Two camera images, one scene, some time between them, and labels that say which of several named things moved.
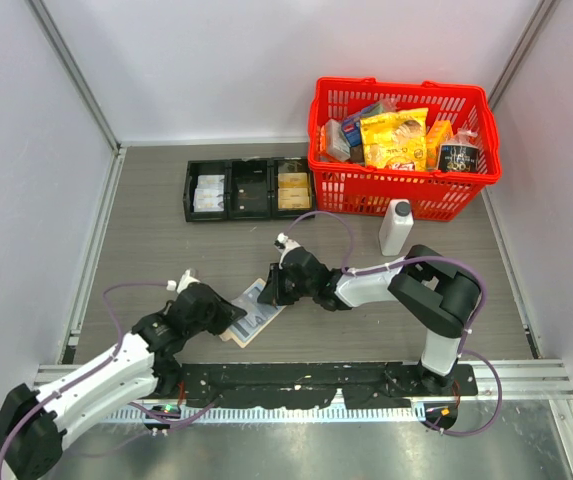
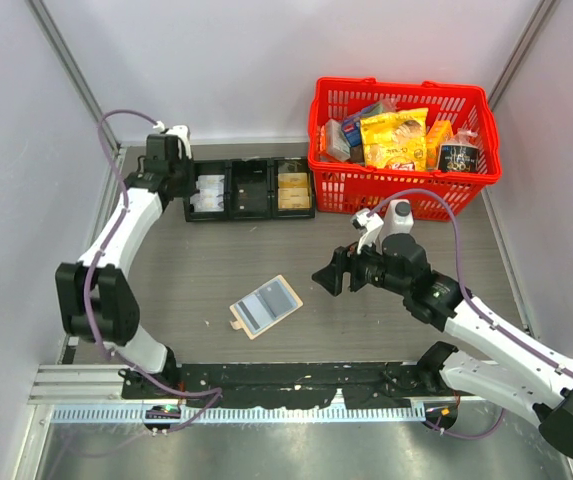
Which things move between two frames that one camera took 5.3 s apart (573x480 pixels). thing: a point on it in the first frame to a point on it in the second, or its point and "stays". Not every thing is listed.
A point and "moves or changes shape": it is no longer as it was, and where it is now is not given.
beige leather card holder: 259,319 moves or changes shape
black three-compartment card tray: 248,188 stays
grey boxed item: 336,144 stays
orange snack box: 440,134 stays
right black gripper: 274,291 to 331,277
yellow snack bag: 396,140 stays
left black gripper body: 197,326 to 185,172
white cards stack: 209,196 stays
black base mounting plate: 317,385 stays
